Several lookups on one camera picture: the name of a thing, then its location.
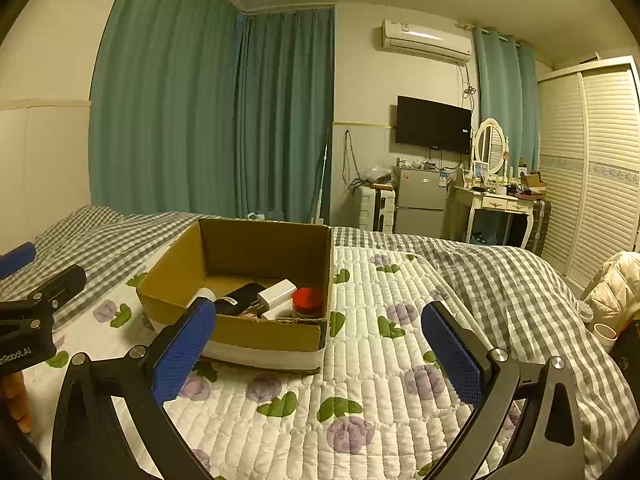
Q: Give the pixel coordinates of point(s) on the wide teal curtain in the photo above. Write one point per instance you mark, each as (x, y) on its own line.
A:
(165, 100)

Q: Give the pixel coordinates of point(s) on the red lidded jar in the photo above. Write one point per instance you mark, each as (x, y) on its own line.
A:
(306, 302)

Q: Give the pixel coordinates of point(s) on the white floral quilt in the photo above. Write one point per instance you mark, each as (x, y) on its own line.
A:
(360, 360)

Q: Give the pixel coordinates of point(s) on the person's left hand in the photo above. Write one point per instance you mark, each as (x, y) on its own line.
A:
(17, 402)

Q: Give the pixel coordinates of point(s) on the white oval mirror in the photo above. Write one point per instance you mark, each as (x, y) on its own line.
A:
(490, 147)

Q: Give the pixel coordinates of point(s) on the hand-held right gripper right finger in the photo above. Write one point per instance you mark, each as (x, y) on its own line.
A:
(452, 355)

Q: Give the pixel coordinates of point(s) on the white air conditioner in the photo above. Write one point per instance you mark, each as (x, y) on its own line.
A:
(425, 40)

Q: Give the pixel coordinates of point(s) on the narrow teal curtain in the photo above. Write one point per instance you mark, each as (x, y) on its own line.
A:
(502, 95)

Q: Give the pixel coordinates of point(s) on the lidded paper cup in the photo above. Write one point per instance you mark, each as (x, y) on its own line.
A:
(586, 310)

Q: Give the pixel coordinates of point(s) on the black wall television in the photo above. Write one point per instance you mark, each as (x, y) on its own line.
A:
(432, 124)

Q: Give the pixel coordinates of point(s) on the white cube charger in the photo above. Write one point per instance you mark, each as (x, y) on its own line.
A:
(274, 313)

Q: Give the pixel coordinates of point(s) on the white plastic bottle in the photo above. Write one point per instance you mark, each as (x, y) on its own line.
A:
(205, 294)

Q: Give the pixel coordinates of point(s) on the grey checkered blanket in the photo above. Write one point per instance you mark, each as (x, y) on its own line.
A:
(500, 285)

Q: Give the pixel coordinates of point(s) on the white dressing table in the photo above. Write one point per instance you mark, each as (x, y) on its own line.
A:
(495, 203)

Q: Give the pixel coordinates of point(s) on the white paper cup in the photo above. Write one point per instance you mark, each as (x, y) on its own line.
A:
(605, 335)

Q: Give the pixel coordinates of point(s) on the dark grey power bank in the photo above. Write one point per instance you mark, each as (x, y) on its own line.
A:
(242, 297)

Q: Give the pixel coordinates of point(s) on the small photo frame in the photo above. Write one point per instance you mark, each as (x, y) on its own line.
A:
(481, 171)

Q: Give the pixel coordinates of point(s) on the clear plastic bag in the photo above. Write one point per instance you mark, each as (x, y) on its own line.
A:
(379, 174)

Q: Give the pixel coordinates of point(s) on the teal corner curtain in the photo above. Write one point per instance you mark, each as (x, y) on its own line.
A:
(285, 115)

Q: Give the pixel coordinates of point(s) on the small brown box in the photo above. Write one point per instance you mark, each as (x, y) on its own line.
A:
(532, 182)

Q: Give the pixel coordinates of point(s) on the cream puffer jacket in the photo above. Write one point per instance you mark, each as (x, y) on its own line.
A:
(615, 290)

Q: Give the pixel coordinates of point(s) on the cardboard box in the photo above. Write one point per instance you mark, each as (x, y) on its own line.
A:
(250, 332)

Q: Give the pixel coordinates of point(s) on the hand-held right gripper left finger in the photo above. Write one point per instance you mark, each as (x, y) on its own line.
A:
(182, 355)

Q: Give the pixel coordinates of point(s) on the dark printed cloth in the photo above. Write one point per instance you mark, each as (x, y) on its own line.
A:
(627, 355)

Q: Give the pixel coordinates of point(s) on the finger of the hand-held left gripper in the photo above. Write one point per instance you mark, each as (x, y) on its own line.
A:
(17, 259)
(62, 282)

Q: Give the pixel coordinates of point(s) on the white pronged wall charger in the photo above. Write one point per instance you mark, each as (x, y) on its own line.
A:
(275, 291)

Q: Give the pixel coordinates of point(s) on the white louvered wardrobe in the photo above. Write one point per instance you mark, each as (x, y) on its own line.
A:
(590, 175)

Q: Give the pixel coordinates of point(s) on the dark suitcase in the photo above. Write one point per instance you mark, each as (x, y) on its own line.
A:
(537, 227)

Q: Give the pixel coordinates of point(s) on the white pole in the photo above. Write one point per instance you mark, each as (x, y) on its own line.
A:
(322, 180)

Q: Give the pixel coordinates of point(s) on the silver small fridge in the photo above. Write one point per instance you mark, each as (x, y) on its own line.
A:
(420, 202)

